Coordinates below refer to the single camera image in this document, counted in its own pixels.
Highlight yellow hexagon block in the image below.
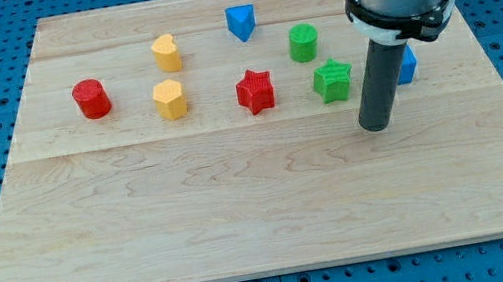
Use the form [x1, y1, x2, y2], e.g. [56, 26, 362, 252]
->
[152, 79, 188, 120]

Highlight red star block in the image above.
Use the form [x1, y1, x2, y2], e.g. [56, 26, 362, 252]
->
[236, 69, 276, 115]

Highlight wooden board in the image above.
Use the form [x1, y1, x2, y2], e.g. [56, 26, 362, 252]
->
[0, 0, 503, 282]

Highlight green star block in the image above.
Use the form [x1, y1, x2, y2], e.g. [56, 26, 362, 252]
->
[313, 58, 352, 104]

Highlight green cylinder block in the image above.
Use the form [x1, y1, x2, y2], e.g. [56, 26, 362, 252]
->
[288, 23, 318, 63]

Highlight yellow heart block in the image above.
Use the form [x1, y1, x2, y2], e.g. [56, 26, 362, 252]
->
[151, 33, 183, 73]

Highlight blue triangle block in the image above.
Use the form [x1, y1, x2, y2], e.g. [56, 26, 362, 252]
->
[225, 4, 256, 42]

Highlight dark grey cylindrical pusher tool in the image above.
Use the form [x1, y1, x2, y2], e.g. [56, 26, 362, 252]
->
[358, 40, 406, 132]

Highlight red cylinder block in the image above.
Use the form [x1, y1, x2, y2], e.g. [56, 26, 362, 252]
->
[72, 79, 112, 120]

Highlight blue cube block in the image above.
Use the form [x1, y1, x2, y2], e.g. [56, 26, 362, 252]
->
[398, 45, 418, 85]

